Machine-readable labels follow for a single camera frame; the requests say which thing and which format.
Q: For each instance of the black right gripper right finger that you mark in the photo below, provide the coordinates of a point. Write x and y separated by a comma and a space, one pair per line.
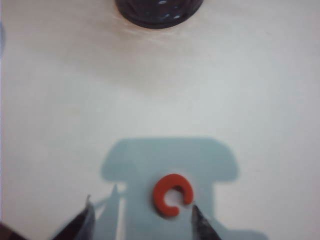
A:
200, 225

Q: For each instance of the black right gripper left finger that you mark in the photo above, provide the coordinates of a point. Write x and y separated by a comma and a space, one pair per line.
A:
82, 222

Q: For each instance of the red plastic letter c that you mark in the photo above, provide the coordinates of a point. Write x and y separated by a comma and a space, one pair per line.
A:
158, 195

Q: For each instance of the dark marbled mug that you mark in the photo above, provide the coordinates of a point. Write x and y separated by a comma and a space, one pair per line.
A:
155, 12

